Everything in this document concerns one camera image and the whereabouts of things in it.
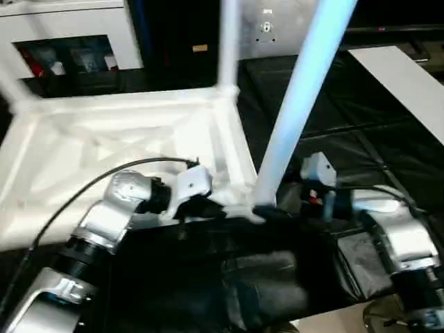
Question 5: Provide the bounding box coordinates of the white plastic table leg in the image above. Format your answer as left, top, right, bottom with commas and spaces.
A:
251, 0, 360, 209
0, 58, 35, 114
216, 0, 240, 96

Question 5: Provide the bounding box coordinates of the white plastic table top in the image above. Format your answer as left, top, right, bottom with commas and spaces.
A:
0, 86, 278, 250

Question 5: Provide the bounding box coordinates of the black work mat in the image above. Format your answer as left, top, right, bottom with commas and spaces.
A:
0, 51, 444, 333

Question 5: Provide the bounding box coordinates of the black metal stand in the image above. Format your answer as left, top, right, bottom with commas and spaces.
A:
362, 300, 400, 330

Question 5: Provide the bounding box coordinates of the white flat board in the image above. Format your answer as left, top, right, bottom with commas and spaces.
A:
348, 46, 444, 139

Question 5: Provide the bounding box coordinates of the black furniture with yellow label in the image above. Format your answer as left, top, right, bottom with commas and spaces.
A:
124, 0, 244, 93

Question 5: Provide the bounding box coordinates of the white glass-door cabinet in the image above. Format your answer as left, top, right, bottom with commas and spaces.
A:
0, 0, 145, 80

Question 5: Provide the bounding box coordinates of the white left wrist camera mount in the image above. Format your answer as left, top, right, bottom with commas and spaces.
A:
166, 166, 214, 219

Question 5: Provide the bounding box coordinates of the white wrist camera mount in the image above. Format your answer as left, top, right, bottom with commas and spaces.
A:
166, 166, 214, 219
300, 152, 339, 223

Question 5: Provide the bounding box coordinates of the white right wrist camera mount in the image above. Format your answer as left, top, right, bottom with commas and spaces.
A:
300, 152, 339, 223

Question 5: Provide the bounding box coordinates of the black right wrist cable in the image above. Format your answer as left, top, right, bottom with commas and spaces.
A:
332, 185, 427, 214

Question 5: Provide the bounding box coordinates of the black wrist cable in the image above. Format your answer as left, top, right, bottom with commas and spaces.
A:
0, 157, 200, 299
332, 185, 427, 214

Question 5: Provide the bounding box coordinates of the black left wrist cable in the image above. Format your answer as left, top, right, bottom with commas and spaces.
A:
0, 157, 200, 299

